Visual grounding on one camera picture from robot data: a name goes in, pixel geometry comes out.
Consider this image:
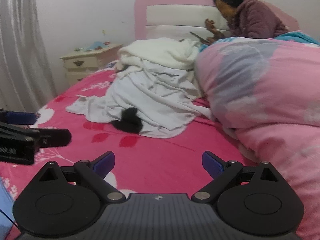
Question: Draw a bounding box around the light blue flat item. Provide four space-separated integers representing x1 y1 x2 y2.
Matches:
85 41 104 50

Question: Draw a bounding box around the grey satin curtain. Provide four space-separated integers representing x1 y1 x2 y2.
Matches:
0 0 58 113

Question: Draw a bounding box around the pink floral blanket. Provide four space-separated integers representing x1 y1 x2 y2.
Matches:
0 60 253 230

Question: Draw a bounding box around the teal patterned bedding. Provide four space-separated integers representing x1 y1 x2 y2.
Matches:
274 30 320 46

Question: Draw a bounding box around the light blue cloth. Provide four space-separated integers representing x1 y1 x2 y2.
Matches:
0 177 15 233

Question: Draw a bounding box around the cream nightstand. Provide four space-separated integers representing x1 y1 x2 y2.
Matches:
60 44 123 85

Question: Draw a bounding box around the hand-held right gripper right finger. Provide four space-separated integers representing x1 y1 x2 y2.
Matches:
192 151 280 203

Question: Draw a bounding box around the black cloth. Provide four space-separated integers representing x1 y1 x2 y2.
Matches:
110 107 143 134

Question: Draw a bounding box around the pink quilt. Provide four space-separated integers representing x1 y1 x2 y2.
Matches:
194 37 320 240

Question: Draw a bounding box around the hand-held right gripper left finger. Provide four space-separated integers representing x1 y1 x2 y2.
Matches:
37 151 125 203

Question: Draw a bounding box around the white button shirt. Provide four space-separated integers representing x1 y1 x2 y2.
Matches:
66 77 217 139

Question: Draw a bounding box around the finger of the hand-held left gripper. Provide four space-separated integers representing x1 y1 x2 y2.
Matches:
0 109 38 125
0 122 72 147

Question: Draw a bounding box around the cream white fleece cloth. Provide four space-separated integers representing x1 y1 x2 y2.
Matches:
117 37 202 72

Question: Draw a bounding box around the pink bed headboard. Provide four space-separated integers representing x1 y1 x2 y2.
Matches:
134 0 300 40

